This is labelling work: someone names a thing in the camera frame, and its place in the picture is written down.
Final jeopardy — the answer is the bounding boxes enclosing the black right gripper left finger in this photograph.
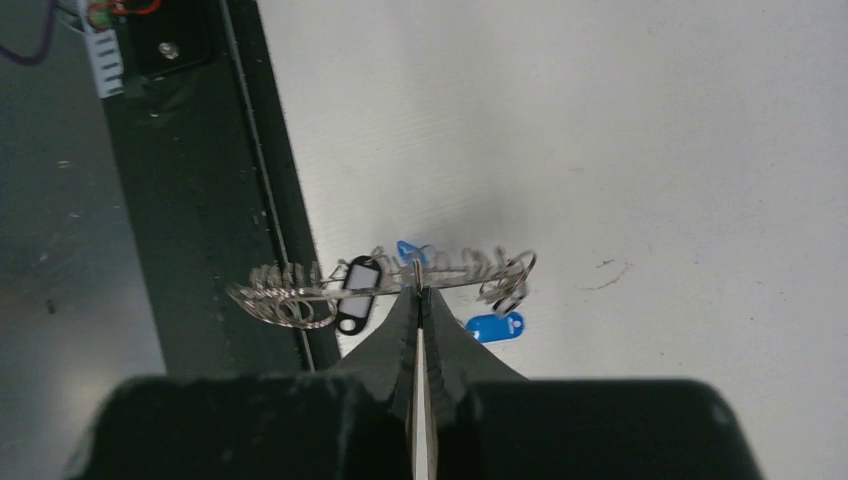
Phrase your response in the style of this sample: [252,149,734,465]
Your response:
[79,292,420,479]

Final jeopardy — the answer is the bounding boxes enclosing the blue key tag loose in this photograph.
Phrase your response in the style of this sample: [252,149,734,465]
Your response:
[465,312,525,343]

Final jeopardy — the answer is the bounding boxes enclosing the round metal key ring plate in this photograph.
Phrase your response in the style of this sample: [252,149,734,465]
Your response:
[226,245,538,330]

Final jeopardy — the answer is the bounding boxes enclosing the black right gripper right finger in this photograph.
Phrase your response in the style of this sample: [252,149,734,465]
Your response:
[421,288,761,479]

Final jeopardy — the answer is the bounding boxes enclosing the blue key tag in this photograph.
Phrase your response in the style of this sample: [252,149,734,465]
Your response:
[465,312,525,343]
[396,240,429,267]

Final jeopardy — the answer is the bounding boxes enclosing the white cable duct right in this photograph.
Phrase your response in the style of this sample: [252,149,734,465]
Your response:
[76,0,124,99]

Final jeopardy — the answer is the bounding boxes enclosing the black key tag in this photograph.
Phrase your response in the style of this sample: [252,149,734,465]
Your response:
[335,255,383,336]

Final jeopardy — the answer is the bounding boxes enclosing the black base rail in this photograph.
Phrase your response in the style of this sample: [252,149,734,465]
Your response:
[104,1,340,377]

